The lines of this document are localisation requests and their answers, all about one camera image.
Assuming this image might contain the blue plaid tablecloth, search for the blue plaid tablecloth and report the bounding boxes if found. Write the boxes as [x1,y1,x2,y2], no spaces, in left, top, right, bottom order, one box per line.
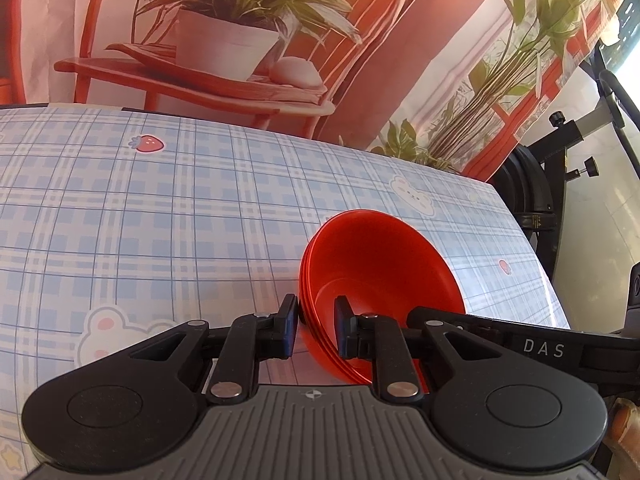
[1,105,567,479]

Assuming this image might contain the red bowl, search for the red bowl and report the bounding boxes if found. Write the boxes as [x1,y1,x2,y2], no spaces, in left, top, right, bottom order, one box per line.
[298,209,465,385]

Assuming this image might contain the person's right hand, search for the person's right hand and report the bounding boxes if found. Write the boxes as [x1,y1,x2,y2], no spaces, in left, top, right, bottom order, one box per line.
[604,398,640,480]

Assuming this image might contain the printed fabric backdrop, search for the printed fabric backdrop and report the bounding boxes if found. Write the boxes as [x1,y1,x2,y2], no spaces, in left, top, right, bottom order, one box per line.
[1,0,624,181]

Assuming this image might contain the black exercise bike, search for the black exercise bike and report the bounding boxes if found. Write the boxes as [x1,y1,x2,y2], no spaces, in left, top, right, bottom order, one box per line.
[489,42,639,278]

